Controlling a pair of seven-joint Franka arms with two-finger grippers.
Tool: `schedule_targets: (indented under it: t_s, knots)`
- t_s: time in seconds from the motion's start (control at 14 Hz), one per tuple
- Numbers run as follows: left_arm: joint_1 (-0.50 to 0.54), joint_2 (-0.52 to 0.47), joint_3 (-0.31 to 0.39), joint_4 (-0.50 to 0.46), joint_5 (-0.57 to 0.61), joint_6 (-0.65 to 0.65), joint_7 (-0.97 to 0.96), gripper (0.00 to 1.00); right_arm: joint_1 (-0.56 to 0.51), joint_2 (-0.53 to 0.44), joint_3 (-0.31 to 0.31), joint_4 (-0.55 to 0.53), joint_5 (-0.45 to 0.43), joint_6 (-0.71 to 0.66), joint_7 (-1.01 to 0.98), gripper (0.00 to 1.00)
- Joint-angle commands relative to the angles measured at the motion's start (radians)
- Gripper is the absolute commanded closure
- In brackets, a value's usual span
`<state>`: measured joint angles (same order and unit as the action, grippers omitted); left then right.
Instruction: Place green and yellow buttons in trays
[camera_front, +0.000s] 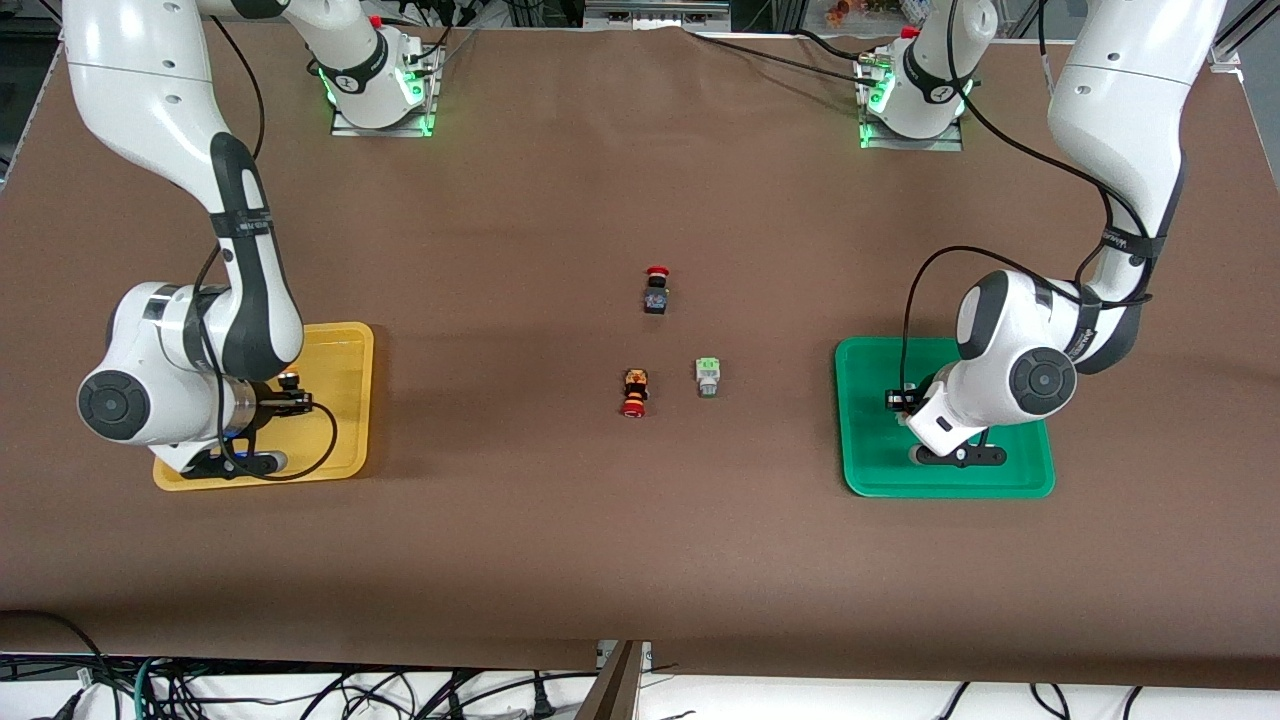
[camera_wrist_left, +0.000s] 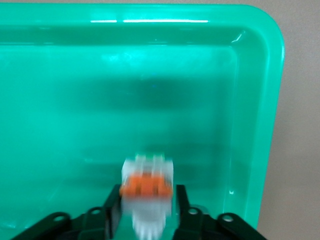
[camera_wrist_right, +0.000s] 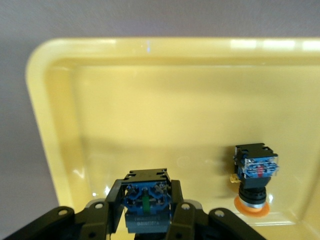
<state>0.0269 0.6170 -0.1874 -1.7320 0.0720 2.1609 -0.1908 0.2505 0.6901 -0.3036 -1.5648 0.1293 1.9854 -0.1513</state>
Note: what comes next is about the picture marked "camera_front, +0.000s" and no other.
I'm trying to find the green plastic tray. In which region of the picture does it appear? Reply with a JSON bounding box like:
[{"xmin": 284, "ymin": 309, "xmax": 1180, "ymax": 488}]
[{"xmin": 834, "ymin": 337, "xmax": 1057, "ymax": 499}]

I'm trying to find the brown table cover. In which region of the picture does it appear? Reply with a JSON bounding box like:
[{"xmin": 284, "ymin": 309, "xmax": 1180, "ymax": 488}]
[{"xmin": 0, "ymin": 20, "xmax": 1280, "ymax": 691}]

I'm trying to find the yellow plastic tray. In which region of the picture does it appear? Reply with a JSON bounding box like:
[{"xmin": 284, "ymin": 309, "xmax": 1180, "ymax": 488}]
[{"xmin": 152, "ymin": 321, "xmax": 375, "ymax": 492}]

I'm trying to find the black cable on table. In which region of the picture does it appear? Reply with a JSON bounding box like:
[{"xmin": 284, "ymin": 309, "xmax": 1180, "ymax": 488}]
[
  {"xmin": 795, "ymin": 28, "xmax": 881, "ymax": 61},
  {"xmin": 685, "ymin": 30, "xmax": 881, "ymax": 86}
]

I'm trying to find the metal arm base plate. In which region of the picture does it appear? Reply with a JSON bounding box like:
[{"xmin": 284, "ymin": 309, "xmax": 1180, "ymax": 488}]
[
  {"xmin": 330, "ymin": 45, "xmax": 441, "ymax": 138},
  {"xmin": 857, "ymin": 50, "xmax": 966, "ymax": 153}
]

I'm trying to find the table support post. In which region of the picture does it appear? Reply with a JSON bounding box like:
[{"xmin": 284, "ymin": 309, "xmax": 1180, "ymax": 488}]
[{"xmin": 575, "ymin": 640, "xmax": 651, "ymax": 720}]

